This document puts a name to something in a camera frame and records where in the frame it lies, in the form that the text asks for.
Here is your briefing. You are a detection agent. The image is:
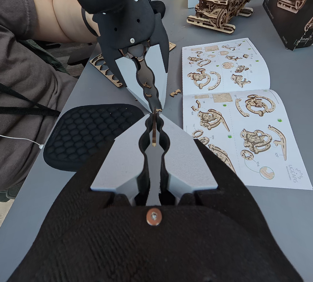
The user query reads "thin white cord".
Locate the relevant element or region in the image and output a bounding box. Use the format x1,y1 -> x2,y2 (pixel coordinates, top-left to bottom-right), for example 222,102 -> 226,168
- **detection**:
0,134 -> 45,150

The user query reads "black teal model kit box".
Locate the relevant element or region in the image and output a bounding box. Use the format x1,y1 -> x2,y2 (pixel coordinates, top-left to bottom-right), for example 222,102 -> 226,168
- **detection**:
262,0 -> 313,51

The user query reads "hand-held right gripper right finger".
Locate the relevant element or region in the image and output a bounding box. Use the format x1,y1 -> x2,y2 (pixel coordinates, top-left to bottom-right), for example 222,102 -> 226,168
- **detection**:
156,114 -> 218,201

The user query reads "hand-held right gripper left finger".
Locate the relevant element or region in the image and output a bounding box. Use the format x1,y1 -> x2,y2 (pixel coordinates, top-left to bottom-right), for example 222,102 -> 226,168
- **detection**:
90,114 -> 154,206

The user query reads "white instruction booklet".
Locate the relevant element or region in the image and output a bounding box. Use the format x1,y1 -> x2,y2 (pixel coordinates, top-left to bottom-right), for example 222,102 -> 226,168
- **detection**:
182,38 -> 313,190

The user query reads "punched wooden part sheet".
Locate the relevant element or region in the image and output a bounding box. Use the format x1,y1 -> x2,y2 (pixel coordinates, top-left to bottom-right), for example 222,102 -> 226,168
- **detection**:
89,41 -> 177,88

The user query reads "person's left forearm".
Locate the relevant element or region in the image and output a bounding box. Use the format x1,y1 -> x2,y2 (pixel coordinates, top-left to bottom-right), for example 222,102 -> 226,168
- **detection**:
28,0 -> 98,44

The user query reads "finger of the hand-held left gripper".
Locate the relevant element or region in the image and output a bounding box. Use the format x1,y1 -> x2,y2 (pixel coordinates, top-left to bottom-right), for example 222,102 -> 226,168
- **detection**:
114,56 -> 154,112
144,44 -> 169,110

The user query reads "black body strap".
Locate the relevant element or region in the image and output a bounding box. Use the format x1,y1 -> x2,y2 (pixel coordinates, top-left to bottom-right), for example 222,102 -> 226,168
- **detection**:
0,83 -> 61,117

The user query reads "black honeycomb pad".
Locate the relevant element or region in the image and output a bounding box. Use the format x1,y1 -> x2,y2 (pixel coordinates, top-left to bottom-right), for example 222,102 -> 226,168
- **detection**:
43,103 -> 145,172

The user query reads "black wristband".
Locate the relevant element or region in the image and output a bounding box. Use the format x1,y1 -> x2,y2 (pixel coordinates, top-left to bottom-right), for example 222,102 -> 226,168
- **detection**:
81,8 -> 101,38

